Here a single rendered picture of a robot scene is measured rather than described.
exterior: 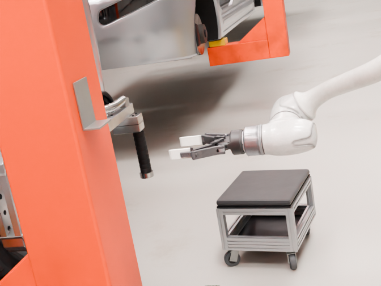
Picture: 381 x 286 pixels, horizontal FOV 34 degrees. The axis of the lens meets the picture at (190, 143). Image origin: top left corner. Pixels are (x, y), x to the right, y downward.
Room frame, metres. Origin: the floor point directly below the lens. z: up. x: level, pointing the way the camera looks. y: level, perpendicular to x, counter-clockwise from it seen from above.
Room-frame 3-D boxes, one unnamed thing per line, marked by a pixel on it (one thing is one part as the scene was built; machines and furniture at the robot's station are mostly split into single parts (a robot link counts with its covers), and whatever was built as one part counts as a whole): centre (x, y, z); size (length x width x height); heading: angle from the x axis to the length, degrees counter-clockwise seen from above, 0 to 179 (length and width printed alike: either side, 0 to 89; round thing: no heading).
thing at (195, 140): (1.89, 0.00, 0.83); 0.07 x 0.01 x 0.03; 74
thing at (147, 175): (1.86, 0.15, 0.83); 0.04 x 0.04 x 0.16
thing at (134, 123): (1.87, 0.18, 0.93); 0.09 x 0.05 x 0.05; 74
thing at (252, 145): (1.77, -0.19, 0.83); 0.09 x 0.06 x 0.09; 164
